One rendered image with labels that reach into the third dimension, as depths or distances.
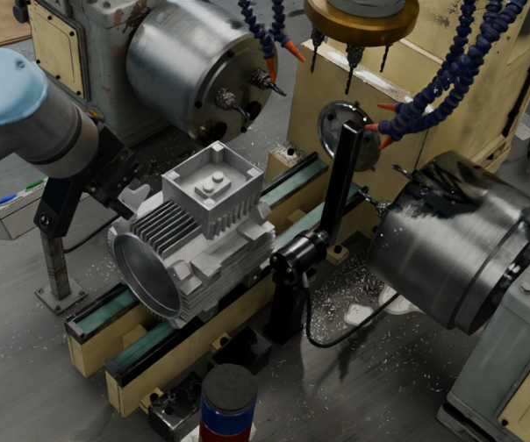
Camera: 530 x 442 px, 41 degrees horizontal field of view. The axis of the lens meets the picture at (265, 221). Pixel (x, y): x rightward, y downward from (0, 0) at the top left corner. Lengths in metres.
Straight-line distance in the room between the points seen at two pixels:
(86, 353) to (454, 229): 0.62
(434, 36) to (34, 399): 0.93
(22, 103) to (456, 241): 0.64
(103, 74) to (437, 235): 0.76
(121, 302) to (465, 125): 0.70
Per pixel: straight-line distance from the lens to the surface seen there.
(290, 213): 1.46
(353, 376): 1.31
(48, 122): 0.83
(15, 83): 0.80
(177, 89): 1.35
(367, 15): 1.12
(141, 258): 1.20
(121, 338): 1.27
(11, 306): 1.39
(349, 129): 1.04
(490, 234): 1.10
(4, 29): 3.28
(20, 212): 1.15
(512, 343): 1.09
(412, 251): 1.12
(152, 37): 1.41
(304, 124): 1.47
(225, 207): 1.07
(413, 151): 1.32
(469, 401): 1.23
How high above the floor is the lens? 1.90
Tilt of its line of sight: 47 degrees down
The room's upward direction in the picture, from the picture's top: 8 degrees clockwise
